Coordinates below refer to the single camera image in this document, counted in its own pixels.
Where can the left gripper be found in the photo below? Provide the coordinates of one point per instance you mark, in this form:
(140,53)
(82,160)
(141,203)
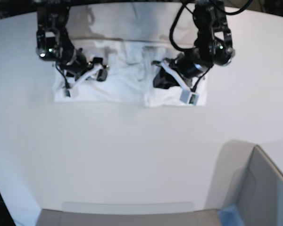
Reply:
(187,65)

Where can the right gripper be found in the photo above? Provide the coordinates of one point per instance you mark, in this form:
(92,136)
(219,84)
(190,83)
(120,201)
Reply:
(78,65)

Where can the white t-shirt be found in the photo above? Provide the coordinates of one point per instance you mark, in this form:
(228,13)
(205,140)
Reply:
(130,74)

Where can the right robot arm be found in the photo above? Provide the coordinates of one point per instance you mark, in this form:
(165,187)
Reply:
(54,45)

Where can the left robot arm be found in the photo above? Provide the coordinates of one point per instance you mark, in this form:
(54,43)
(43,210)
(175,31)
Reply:
(213,45)

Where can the grey cardboard box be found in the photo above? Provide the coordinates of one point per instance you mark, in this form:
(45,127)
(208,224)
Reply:
(246,187)

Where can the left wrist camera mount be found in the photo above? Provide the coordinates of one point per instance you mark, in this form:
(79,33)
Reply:
(187,96)

